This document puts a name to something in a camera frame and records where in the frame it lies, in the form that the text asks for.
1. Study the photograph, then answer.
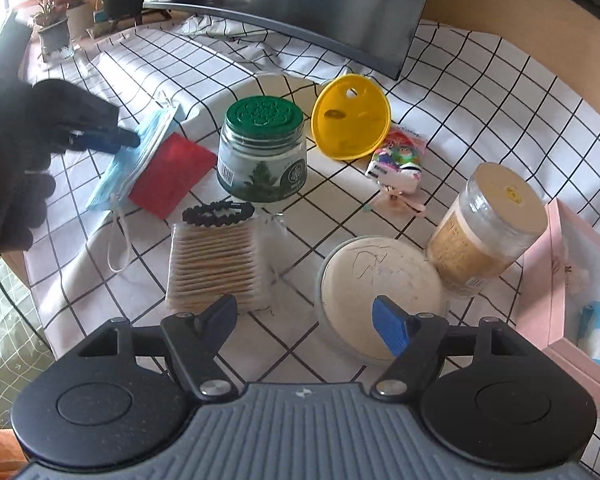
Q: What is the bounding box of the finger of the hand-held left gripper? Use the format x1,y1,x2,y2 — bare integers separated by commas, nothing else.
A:
67,127,142,154

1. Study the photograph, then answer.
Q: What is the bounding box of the pink cardboard box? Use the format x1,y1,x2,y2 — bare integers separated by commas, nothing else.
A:
509,198,600,417

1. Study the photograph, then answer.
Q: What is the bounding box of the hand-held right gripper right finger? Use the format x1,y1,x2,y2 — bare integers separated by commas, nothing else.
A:
370,295,525,403

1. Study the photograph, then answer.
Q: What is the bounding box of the person's left hand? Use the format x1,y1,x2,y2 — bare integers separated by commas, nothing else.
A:
0,79,122,272

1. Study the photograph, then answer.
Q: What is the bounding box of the white black-grid tablecloth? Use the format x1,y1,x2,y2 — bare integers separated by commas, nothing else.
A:
22,16,600,480

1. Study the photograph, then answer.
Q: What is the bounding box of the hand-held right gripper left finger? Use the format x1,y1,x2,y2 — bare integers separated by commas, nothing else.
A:
80,294,240,403

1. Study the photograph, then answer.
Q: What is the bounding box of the black braided bracelet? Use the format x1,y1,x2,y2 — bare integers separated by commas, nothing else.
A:
182,201,255,226

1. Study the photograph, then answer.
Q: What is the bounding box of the pink-leaved plant in glass pot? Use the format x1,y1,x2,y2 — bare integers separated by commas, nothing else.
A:
26,0,77,62

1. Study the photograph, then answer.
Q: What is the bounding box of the yellow round lid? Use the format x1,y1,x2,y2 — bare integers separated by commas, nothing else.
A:
312,73,392,162

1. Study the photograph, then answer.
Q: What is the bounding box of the green plant in white pot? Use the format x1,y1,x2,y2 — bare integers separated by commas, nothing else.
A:
62,0,102,42

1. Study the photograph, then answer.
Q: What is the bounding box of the cotton swab pack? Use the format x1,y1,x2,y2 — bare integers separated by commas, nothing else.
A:
165,219,277,312

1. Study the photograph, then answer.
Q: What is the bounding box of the cartoon print tissue packet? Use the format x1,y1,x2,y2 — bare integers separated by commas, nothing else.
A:
364,127,426,196

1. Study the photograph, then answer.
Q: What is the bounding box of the clear plastic jar beige lid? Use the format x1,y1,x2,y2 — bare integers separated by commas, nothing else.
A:
424,162,549,299

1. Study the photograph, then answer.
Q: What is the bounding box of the black computer monitor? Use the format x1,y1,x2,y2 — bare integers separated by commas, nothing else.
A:
142,0,441,81

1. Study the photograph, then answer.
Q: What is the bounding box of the red folded cloth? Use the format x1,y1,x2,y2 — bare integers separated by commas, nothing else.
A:
129,134,219,221

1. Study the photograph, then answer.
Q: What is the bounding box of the round cream powder puff case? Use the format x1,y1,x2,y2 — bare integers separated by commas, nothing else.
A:
315,235,449,366

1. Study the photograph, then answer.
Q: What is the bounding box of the green-lidded glass jar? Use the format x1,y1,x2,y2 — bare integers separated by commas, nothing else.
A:
216,95,309,204

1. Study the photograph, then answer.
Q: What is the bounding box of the blue face mask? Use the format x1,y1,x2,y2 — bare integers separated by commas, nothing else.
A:
86,104,182,212

